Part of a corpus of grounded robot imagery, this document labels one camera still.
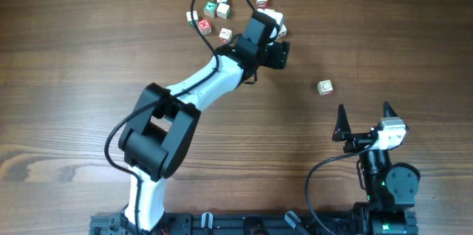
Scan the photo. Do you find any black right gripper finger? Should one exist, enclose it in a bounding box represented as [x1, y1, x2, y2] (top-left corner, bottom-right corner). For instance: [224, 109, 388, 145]
[332, 103, 352, 142]
[383, 101, 398, 118]

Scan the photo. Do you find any red A letter block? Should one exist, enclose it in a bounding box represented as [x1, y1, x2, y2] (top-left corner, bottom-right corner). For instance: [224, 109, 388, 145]
[317, 80, 333, 95]

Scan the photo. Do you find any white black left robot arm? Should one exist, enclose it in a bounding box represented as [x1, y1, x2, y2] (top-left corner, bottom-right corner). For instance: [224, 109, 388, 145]
[118, 10, 290, 234]

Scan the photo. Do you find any red O letter block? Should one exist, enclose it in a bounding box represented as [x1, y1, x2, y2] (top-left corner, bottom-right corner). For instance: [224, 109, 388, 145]
[219, 28, 233, 44]

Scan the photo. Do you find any white animal picture block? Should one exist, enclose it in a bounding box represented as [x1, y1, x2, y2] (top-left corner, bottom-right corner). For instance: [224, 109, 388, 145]
[217, 3, 231, 19]

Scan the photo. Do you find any red M letter block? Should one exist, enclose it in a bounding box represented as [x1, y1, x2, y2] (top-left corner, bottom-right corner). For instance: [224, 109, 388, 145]
[197, 19, 211, 35]

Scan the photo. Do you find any green A letter block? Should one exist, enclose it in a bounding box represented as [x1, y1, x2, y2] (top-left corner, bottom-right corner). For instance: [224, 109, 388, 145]
[203, 1, 217, 18]

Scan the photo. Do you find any green N letter block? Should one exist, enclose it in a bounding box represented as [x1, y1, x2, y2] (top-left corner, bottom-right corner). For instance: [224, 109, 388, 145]
[186, 10, 199, 27]

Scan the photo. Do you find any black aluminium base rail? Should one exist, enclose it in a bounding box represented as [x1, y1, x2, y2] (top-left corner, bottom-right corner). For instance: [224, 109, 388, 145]
[88, 211, 418, 235]

